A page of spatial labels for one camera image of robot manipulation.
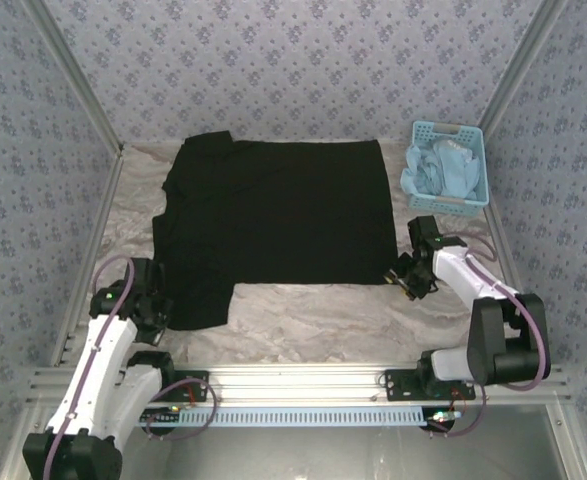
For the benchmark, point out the black floral print t-shirt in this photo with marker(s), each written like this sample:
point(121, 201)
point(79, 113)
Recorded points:
point(273, 210)

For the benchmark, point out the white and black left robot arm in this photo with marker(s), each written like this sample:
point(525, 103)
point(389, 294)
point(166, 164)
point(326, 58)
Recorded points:
point(108, 345)

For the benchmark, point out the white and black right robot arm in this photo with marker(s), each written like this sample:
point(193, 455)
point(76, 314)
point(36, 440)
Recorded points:
point(463, 270)

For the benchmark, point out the small black circuit board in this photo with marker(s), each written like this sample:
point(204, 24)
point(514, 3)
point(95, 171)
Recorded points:
point(440, 420)
point(165, 415)

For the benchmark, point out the light blue t-shirt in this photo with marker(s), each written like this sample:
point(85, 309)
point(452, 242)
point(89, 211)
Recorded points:
point(443, 170)

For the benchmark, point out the light blue plastic basket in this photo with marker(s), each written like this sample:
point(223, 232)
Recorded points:
point(468, 132)

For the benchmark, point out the grey metal lower panel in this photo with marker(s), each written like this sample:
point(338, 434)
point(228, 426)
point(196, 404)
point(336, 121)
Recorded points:
point(298, 455)

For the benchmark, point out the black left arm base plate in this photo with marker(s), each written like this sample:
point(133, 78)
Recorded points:
point(193, 380)

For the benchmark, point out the aluminium table side rail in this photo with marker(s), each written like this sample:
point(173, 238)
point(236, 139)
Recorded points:
point(90, 250)
point(505, 255)

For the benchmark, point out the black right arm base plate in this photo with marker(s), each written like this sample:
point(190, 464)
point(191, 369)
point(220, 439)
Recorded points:
point(398, 387)

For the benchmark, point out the aluminium mounting rail beam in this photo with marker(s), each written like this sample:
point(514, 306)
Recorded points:
point(298, 382)

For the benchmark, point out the aluminium frame leg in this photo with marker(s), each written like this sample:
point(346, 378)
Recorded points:
point(570, 440)
point(25, 420)

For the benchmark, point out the aluminium corner post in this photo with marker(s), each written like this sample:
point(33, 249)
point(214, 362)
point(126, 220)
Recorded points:
point(79, 75)
point(520, 62)

